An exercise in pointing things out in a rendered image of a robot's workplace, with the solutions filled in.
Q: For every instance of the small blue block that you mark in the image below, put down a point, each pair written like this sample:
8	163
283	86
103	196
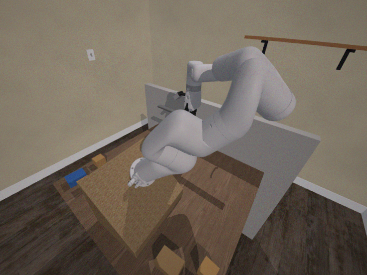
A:
74	177

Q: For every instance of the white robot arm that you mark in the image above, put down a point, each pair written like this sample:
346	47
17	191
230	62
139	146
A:
181	137

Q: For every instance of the grey flat wall panel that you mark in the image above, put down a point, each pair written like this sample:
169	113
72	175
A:
278	150

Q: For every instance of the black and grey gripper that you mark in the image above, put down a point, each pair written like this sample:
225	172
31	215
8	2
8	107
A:
192	101

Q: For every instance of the grey rod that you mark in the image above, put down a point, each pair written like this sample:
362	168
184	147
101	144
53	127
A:
165	108

